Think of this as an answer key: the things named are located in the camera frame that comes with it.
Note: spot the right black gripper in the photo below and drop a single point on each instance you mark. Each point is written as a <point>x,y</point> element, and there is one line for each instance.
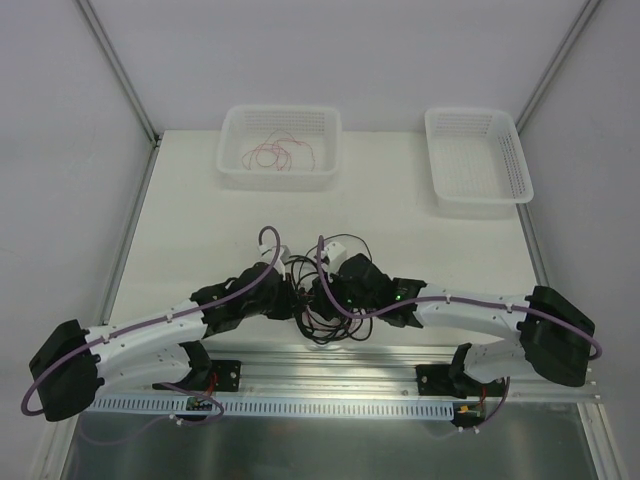
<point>320,298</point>

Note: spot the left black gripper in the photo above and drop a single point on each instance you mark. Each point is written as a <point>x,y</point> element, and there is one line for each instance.
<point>286,300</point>

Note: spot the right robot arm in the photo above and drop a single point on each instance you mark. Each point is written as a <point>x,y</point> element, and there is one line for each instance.
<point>540,332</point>

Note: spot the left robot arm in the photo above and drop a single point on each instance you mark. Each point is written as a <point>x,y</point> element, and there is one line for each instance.
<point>76,365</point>

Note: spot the left white plastic basket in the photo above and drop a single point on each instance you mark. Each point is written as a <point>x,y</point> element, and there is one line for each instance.
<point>284,148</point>

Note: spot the white plastic basket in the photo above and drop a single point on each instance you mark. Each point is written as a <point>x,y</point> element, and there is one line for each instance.
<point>284,148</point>
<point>478,166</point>

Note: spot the right white plastic basket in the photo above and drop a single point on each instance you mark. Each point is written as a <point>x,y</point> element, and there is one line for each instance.
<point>478,166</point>

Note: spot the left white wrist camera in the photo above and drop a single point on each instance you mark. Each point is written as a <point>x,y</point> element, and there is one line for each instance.
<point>277,256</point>

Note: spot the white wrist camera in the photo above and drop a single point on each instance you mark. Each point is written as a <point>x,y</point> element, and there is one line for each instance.
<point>277,256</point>
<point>333,255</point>

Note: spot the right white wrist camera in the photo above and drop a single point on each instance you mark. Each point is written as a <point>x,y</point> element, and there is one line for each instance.
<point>333,255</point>

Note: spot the aluminium mounting rail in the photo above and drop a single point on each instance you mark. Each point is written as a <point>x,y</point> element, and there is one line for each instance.
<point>337,371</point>

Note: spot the white slotted cable duct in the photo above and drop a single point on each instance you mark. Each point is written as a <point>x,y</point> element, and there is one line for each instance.
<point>276,407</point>

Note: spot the left aluminium frame post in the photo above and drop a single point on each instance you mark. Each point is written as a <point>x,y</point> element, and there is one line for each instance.
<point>101,36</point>

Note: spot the aluminium frame post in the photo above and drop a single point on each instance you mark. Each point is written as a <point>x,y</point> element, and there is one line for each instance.
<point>573,34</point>
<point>101,36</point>

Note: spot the right aluminium frame post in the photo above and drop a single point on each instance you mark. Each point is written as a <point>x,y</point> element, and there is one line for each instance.
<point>573,34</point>

